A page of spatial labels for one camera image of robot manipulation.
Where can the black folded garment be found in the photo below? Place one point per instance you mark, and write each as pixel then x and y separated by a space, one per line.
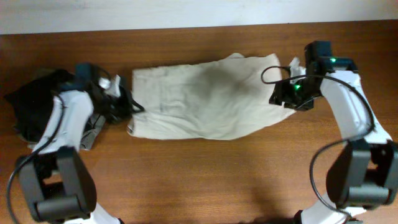
pixel 33 102

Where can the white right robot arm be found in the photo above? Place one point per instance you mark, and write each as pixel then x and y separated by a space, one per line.
pixel 364 176

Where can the beige shorts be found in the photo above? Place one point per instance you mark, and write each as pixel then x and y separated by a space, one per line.
pixel 220 100

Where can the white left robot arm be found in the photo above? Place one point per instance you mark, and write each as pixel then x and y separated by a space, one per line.
pixel 56 184

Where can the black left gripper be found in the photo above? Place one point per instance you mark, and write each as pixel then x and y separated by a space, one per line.
pixel 123 104

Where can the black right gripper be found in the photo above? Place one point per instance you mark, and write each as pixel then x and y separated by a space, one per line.
pixel 280 93

